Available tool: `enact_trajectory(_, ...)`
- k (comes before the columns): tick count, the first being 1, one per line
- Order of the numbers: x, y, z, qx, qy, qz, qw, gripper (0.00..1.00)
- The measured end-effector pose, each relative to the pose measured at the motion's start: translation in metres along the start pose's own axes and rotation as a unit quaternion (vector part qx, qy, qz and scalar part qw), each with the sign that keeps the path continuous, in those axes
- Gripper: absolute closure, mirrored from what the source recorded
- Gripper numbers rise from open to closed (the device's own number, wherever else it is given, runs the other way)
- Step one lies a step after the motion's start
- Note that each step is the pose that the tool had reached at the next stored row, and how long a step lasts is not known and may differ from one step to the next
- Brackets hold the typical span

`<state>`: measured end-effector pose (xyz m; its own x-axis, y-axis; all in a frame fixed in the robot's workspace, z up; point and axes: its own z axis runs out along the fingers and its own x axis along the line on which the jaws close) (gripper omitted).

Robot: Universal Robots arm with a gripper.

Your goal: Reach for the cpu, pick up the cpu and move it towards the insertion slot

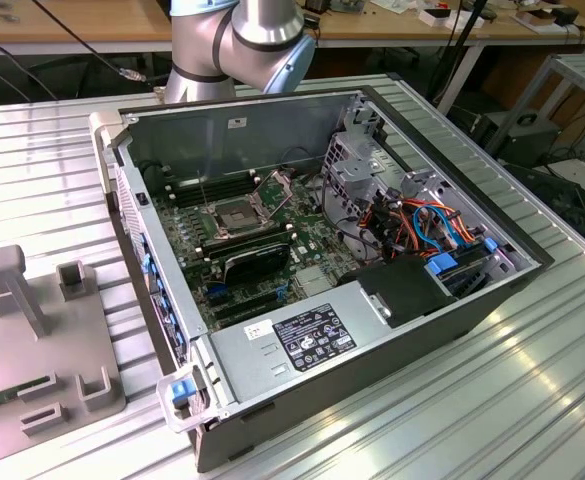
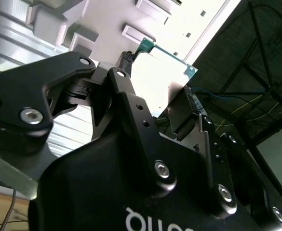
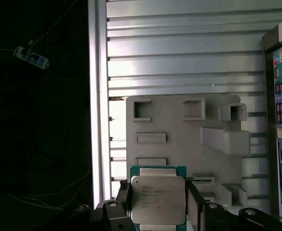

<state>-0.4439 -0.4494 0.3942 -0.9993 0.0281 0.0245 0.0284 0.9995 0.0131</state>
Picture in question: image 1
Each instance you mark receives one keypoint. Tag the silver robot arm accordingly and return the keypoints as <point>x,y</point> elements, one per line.
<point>257,40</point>

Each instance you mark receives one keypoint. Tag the black RAM slot bank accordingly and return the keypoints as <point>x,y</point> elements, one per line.
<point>212,189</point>
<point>242,242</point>

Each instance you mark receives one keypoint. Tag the CPU socket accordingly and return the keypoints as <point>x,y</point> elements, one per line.
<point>234,217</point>

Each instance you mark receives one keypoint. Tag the black expansion slot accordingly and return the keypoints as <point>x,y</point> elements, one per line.
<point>247,312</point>
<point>244,300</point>

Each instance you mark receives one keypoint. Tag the short blue expansion slot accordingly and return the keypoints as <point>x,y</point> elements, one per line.
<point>214,292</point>

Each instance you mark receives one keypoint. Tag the green motherboard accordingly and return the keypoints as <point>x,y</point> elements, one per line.
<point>317,237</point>

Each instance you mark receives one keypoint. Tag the black graphics card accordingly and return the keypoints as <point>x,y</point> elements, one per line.
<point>257,262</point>

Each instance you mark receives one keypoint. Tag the silver chipset heatsink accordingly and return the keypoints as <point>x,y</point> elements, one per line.
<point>314,281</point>

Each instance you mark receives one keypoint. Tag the silver metal drive cage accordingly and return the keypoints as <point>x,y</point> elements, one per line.
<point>352,175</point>

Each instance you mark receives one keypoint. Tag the black plastic shroud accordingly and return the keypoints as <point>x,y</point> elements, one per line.
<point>407,290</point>

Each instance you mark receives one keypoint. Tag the grey power supply with label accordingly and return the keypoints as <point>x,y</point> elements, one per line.
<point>252,360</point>

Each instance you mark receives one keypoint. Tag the blue disk carrier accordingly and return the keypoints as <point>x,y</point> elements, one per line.
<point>442,262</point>

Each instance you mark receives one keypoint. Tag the open black PC case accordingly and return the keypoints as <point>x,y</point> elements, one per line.
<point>422,340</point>

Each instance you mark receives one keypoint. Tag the blue case latch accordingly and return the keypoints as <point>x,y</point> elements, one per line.
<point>182,392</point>

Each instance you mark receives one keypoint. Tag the small blue clip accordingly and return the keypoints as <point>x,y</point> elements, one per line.
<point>490,244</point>

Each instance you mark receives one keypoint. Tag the wooden desk with white legs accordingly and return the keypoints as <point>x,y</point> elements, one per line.
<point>397,32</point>

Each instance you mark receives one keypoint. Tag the black mesh panel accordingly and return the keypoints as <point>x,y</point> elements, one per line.
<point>557,205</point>

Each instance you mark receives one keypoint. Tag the black tripod pole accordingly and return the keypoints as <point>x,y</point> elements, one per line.
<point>464,35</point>

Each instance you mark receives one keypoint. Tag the white box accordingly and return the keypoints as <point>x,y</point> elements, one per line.
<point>442,17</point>

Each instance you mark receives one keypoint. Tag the grey parts rack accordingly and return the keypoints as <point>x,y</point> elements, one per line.
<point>32,360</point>

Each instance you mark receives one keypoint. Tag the brown cardboard box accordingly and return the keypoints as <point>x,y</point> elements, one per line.
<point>534,19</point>

